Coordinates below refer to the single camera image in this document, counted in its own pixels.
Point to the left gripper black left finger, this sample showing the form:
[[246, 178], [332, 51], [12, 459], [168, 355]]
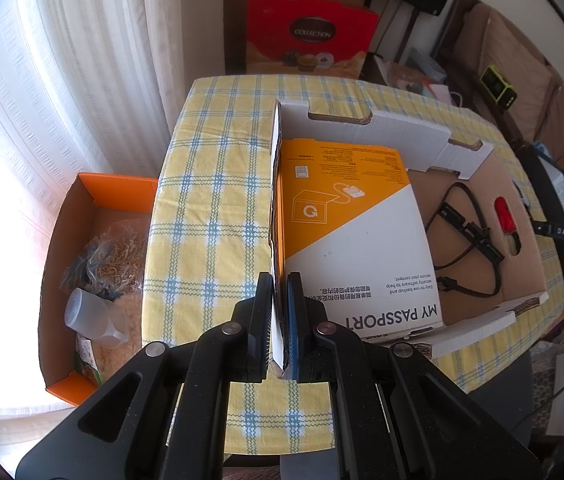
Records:
[[254, 315]]

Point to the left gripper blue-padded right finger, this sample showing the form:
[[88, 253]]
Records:
[[306, 362]]

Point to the white cardboard tray box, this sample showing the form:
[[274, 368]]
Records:
[[484, 251]]

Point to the orange white My Passport box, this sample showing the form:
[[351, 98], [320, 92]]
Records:
[[350, 226]]

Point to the white storage box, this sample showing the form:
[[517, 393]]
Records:
[[559, 185]]

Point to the yellow blue plaid tablecloth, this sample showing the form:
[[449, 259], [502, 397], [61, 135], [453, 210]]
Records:
[[208, 240]]

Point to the clear plastic bottle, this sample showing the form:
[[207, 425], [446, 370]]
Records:
[[96, 319]]

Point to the bag of dried food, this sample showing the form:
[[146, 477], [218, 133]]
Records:
[[112, 264]]

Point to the green black alarm clock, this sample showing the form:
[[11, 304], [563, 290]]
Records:
[[501, 92]]

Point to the orange cardboard floor box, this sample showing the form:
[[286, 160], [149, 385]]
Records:
[[95, 206]]

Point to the brown pillow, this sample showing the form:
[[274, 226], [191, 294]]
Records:
[[489, 38]]

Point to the box of assorted clutter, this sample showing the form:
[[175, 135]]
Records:
[[420, 74]]

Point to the red Collection gift box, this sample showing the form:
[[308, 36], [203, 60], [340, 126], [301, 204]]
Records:
[[307, 37]]

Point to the white sheer curtain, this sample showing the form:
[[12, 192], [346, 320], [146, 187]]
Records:
[[85, 86]]

